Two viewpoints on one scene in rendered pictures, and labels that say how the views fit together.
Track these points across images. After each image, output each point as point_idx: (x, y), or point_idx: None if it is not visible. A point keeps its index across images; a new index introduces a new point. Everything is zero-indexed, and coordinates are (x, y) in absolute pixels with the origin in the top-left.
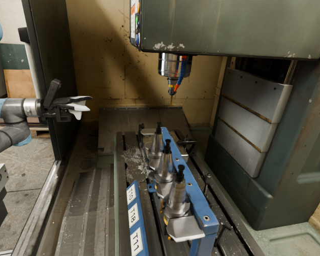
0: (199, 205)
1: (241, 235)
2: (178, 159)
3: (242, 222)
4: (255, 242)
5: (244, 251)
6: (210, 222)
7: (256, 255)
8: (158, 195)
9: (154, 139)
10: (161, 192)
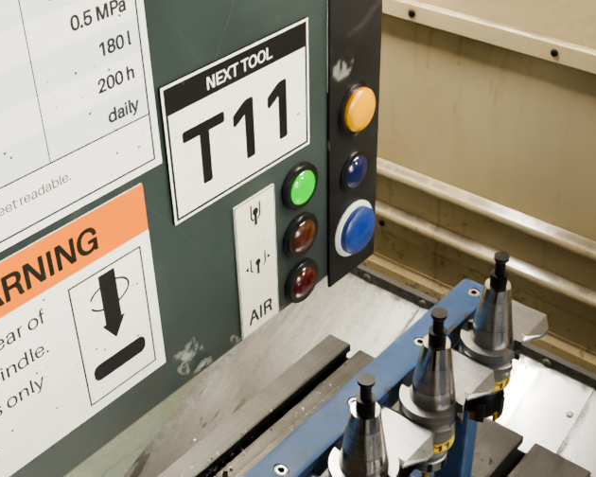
0: (458, 308)
1: (222, 456)
2: (354, 399)
3: (176, 462)
4: (220, 426)
5: (265, 438)
6: (478, 286)
7: (257, 417)
8: (447, 450)
9: (382, 426)
10: (487, 379)
